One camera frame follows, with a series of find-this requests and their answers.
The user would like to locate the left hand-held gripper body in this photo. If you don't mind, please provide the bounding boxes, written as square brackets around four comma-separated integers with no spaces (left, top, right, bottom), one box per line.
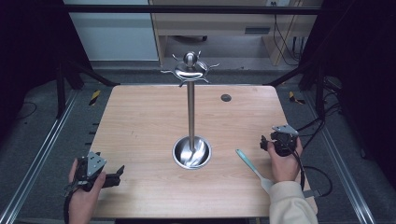
[63,150,108,197]

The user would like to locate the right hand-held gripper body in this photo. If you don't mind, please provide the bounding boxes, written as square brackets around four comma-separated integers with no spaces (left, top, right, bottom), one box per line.
[267,124,300,158]

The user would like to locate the teal handled white spatula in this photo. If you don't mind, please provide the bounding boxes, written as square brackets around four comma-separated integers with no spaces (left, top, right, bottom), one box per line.
[234,148,276,195]

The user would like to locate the steel utensil rack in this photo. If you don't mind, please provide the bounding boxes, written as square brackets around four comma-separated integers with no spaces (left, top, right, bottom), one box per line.
[160,50,220,171]

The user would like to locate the person's right hand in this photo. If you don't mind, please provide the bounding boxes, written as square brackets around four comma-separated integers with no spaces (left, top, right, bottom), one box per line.
[266,137,304,185]

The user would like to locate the person's left hand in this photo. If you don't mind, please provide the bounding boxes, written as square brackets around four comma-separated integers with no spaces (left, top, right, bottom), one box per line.
[68,158,107,209]

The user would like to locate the yellow black floor tape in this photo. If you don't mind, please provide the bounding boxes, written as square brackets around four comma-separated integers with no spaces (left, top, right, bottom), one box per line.
[288,91,306,105]
[89,89,102,106]

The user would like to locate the black metal stand legs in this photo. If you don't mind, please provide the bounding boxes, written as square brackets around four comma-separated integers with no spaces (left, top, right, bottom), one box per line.
[55,58,121,119]
[263,61,327,119]

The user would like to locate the dark curtain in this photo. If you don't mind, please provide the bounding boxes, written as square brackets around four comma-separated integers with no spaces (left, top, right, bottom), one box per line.
[0,0,93,147]
[298,0,396,190]

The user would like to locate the light wooden desk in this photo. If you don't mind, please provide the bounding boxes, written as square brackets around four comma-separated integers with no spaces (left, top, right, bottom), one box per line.
[148,0,323,67]

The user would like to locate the white cabinet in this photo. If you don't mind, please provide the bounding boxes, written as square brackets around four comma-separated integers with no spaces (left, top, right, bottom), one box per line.
[63,0,160,63]

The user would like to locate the black floor cable bundle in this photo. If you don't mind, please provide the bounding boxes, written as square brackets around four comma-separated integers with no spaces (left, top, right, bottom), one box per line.
[294,76,345,151]

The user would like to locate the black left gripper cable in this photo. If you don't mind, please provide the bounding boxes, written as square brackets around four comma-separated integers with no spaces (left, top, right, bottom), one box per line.
[63,188,76,224]

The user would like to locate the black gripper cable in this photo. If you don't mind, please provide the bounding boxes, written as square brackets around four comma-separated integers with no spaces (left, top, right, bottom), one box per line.
[63,188,76,224]
[281,138,333,198]

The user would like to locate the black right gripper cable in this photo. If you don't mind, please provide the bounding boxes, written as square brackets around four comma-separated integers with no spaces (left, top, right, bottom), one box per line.
[281,138,333,198]

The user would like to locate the aluminium floor rail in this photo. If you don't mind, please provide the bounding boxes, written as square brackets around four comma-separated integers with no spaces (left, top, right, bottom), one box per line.
[0,89,79,224]
[302,91,378,224]

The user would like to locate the grey flat cable plug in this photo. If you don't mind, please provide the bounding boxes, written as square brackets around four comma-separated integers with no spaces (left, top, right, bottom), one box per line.
[303,189,322,199]

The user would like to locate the black hanging desk cables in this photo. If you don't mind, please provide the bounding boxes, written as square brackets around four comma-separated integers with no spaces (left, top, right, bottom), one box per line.
[272,13,304,67]

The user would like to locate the black horizontal frame bar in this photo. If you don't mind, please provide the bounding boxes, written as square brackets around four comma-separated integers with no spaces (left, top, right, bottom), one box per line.
[62,4,325,16]

